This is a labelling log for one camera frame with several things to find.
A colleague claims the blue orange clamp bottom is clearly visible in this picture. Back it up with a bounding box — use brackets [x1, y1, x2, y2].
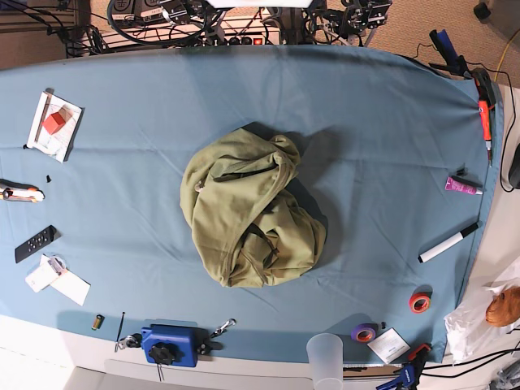
[375, 344, 431, 390]

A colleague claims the olive green t-shirt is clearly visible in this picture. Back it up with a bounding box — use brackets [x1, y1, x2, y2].
[180, 128, 327, 288]

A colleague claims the translucent plastic cup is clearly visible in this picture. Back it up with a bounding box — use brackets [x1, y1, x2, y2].
[306, 333, 343, 390]

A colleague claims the red tape roll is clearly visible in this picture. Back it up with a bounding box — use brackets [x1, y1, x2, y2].
[409, 292, 431, 314]

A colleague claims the white card booklet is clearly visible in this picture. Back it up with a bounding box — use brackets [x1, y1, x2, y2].
[367, 328, 410, 364]

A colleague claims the purple tape roll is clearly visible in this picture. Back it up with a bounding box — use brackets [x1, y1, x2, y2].
[350, 323, 379, 344]

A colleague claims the white plastic bag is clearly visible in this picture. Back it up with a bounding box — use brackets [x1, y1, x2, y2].
[444, 259, 519, 363]

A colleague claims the pink tube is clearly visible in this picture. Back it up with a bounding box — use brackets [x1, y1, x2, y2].
[444, 176, 483, 195]

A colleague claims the orange black clamp right edge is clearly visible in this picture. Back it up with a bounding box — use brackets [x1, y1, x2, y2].
[470, 67, 496, 167]

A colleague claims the black remote control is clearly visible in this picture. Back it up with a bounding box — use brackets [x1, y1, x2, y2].
[15, 225, 60, 264]

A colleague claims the white black marker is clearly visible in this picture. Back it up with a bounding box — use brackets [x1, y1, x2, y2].
[418, 223, 479, 263]

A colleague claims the blue black clamp top right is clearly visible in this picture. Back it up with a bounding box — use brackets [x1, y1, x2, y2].
[429, 29, 471, 79]

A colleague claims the thin black rod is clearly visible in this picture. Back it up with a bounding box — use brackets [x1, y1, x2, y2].
[114, 311, 125, 353]

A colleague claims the orange white utility knife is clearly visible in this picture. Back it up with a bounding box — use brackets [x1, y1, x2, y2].
[1, 179, 45, 203]

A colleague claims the brown furry object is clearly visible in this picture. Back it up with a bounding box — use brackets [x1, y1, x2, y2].
[485, 287, 520, 327]

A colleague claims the blue table cloth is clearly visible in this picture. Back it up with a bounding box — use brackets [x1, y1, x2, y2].
[1, 46, 504, 362]

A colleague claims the blue clamp block black knob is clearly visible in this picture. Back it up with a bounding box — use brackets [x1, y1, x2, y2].
[141, 324, 213, 368]

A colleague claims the white power strip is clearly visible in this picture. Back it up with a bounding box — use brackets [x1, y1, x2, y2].
[102, 18, 283, 48]

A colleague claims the silver carabiner clip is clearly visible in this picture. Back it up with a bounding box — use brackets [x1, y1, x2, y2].
[210, 318, 236, 338]

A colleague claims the clear plastic packaged item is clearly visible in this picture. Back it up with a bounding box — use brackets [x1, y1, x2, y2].
[25, 254, 67, 293]

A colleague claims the white paper sheet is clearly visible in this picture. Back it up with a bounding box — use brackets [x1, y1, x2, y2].
[40, 254, 90, 306]

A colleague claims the small green yellow battery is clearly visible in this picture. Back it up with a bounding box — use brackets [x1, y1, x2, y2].
[91, 314, 104, 331]

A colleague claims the small black clip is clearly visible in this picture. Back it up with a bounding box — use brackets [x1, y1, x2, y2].
[452, 165, 468, 177]

